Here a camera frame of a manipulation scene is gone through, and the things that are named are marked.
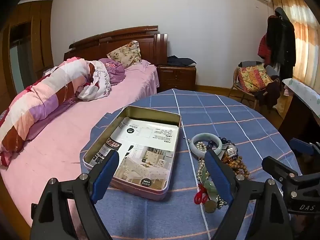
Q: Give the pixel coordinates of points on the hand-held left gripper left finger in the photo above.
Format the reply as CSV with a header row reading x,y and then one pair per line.
x,y
106,171

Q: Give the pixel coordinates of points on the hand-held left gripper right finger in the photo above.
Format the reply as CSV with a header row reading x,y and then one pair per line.
x,y
218,175

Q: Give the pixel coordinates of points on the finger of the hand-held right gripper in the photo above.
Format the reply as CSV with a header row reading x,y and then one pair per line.
x,y
301,147
276,167

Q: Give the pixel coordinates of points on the green jade bangle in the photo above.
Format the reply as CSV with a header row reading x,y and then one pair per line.
x,y
208,186

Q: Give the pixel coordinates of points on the silver metal wristwatch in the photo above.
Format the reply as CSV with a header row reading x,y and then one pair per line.
x,y
231,151

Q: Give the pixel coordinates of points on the pale translucent jade bangle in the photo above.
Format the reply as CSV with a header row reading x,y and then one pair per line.
x,y
195,148

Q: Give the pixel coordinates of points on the rectangular metal tin box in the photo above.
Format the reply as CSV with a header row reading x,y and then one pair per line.
x,y
162,195

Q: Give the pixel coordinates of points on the dark wooden desk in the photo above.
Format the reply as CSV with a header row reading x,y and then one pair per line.
x,y
297,120

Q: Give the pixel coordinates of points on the gold round pendant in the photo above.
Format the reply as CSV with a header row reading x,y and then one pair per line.
x,y
210,206

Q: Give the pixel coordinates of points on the printed paper tin lining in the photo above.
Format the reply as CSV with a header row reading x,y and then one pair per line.
x,y
147,152

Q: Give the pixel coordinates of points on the pink bed sheet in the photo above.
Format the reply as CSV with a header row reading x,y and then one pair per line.
x,y
62,140

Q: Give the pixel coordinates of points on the white green desk cover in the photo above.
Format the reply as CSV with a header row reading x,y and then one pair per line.
x,y
302,90

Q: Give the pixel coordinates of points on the dark maroon clothes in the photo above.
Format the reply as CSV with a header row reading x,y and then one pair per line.
x,y
271,93

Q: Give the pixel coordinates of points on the blue checked tablecloth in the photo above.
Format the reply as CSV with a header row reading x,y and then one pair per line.
x,y
220,112

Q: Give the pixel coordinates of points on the colourful patterned cushion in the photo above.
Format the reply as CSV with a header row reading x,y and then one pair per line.
x,y
253,77

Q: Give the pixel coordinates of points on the rattan chair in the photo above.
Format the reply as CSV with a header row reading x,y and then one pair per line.
x,y
237,87

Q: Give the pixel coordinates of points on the pink patchwork quilt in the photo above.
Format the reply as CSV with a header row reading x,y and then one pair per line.
x,y
37,102

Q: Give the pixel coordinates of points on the purple blanket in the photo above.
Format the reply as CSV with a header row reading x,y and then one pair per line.
x,y
113,71

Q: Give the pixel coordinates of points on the hanging black coat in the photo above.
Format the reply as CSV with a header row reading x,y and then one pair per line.
x,y
281,42

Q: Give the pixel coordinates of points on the hanging red garment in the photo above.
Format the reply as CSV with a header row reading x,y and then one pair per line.
x,y
263,47

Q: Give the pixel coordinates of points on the wooden nightstand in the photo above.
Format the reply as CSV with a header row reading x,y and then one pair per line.
x,y
176,76

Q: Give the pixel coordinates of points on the orange patterned curtain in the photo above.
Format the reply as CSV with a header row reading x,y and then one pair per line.
x,y
305,37

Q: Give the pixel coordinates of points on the floral pillow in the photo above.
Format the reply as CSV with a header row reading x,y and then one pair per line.
x,y
126,53

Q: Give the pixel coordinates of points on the dark folded clothes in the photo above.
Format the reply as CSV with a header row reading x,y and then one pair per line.
x,y
180,61

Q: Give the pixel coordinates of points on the wooden bed with headboard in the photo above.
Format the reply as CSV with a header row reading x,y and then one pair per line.
x,y
120,41

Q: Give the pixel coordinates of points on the wooden wardrobe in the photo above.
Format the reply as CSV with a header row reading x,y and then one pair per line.
x,y
37,37

